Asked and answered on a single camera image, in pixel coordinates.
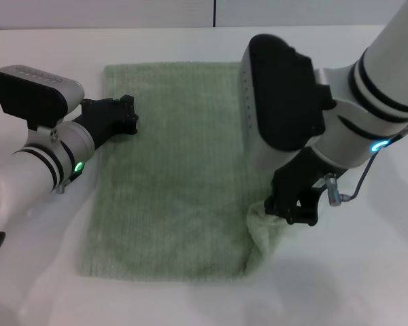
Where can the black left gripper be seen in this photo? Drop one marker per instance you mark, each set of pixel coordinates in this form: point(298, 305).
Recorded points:
point(100, 117)

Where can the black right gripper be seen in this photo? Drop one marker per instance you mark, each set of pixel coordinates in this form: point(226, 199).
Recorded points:
point(299, 173)

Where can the green terry towel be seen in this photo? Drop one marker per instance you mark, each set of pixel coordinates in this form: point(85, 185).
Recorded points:
point(170, 176)

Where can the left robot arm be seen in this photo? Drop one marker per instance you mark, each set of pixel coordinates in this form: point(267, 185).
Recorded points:
point(30, 166)

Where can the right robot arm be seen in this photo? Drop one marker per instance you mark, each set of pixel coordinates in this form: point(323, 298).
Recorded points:
point(377, 85)

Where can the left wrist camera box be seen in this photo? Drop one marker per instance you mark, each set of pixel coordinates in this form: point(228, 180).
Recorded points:
point(30, 95)

